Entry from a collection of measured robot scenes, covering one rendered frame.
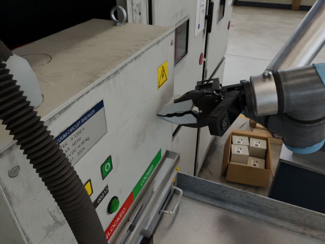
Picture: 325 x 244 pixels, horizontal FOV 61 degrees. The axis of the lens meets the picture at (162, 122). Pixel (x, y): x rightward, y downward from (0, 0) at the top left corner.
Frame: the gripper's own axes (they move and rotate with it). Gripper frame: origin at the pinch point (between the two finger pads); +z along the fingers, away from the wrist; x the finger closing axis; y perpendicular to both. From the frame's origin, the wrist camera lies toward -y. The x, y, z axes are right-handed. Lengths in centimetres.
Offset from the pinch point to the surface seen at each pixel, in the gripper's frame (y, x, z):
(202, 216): 2.6, -39.4, -2.1
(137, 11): 22.0, 19.7, 4.5
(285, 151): 51, -59, -36
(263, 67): 340, -145, -68
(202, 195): 10.4, -39.0, -2.0
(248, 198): 7.6, -38.5, -16.6
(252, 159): 122, -125, -25
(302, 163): 43, -60, -41
